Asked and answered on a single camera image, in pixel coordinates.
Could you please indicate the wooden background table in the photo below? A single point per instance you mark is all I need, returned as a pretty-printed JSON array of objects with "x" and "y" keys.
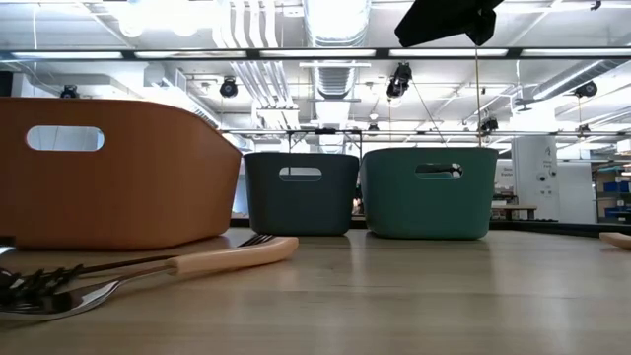
[{"x": 515, "y": 208}]

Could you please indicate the silver ribbed air duct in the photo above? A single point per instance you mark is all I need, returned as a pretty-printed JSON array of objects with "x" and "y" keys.
[{"x": 335, "y": 81}]

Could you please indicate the metal shelf blue bins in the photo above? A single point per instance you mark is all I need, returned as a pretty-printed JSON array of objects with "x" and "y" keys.
[{"x": 616, "y": 187}]

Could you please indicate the black overhead light bar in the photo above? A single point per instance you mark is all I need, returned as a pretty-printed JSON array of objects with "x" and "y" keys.
[{"x": 253, "y": 53}]

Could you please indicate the black metal rack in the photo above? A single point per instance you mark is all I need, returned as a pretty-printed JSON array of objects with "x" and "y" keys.
[{"x": 325, "y": 131}]

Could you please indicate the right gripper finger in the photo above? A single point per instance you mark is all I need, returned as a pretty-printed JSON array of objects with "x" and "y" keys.
[{"x": 439, "y": 22}]

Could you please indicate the black metal table frame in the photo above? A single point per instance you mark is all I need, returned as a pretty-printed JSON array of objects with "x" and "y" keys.
[{"x": 567, "y": 229}]

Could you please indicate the white column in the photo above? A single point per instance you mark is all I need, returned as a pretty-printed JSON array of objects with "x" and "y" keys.
[{"x": 535, "y": 197}]

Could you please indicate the dark teal plastic bin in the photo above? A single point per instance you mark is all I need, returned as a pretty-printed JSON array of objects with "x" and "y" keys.
[{"x": 301, "y": 207}]

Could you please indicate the orange plastic bin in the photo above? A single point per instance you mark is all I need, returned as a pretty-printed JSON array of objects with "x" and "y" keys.
[{"x": 148, "y": 187}]

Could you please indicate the grey round air duct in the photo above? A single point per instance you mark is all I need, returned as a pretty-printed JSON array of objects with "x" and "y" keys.
[{"x": 562, "y": 84}]

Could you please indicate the black ceiling spotlight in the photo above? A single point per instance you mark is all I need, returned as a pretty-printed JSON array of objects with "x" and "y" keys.
[
  {"x": 69, "y": 92},
  {"x": 488, "y": 124},
  {"x": 228, "y": 89},
  {"x": 586, "y": 89},
  {"x": 398, "y": 84}
]

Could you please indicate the pile of dark forks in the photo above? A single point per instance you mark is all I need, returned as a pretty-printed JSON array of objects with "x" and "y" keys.
[{"x": 256, "y": 240}]

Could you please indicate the green plastic bin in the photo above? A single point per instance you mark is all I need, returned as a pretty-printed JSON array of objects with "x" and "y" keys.
[{"x": 429, "y": 207}]

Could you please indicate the white ceiling pipes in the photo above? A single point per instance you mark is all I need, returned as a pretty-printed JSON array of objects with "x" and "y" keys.
[{"x": 266, "y": 84}]

